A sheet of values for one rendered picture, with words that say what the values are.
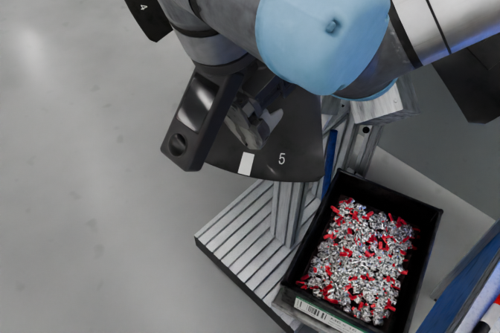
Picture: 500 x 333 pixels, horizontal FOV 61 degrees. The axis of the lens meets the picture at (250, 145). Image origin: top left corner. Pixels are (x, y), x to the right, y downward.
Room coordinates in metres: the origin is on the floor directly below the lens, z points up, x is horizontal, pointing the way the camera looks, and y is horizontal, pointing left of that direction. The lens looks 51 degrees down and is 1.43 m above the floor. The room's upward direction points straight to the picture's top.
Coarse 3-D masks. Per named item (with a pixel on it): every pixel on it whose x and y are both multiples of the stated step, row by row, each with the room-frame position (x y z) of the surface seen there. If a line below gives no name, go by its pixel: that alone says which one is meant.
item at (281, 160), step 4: (276, 152) 0.37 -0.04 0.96; (280, 152) 0.38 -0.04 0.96; (284, 152) 0.38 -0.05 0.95; (288, 152) 0.38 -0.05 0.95; (276, 156) 0.37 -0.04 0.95; (280, 156) 0.37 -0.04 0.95; (284, 156) 0.37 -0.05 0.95; (288, 156) 0.37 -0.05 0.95; (276, 160) 0.37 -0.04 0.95; (280, 160) 0.37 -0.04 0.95; (284, 160) 0.37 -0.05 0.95; (288, 160) 0.37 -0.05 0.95; (276, 164) 0.36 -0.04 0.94; (280, 164) 0.36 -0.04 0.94; (284, 164) 0.36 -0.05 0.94
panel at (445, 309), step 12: (492, 240) 0.49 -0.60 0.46; (480, 252) 0.49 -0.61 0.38; (492, 252) 0.40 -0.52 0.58; (468, 264) 0.50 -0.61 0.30; (480, 264) 0.40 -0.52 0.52; (468, 276) 0.40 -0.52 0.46; (480, 276) 0.33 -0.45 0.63; (456, 288) 0.39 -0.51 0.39; (468, 288) 0.32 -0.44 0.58; (444, 300) 0.39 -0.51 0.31; (456, 300) 0.32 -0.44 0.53; (432, 312) 0.39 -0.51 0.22; (444, 312) 0.31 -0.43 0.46; (456, 312) 0.26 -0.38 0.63; (432, 324) 0.31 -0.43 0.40; (444, 324) 0.25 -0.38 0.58
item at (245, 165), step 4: (244, 152) 0.37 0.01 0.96; (244, 156) 0.37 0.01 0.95; (248, 156) 0.37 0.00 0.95; (252, 156) 0.37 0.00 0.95; (244, 160) 0.37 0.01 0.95; (248, 160) 0.37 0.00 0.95; (252, 160) 0.37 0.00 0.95; (240, 164) 0.36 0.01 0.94; (244, 164) 0.36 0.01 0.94; (248, 164) 0.36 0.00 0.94; (240, 168) 0.36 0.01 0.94; (244, 168) 0.36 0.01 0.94; (248, 168) 0.36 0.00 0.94; (240, 172) 0.36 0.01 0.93; (244, 172) 0.36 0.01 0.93; (248, 172) 0.36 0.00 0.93
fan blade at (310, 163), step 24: (288, 96) 0.43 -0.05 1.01; (312, 96) 0.44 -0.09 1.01; (288, 120) 0.41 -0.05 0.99; (312, 120) 0.41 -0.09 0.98; (216, 144) 0.38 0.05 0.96; (240, 144) 0.38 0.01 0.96; (288, 144) 0.38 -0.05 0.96; (312, 144) 0.39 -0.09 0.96; (264, 168) 0.36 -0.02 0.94; (288, 168) 0.36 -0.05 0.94; (312, 168) 0.36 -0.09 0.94
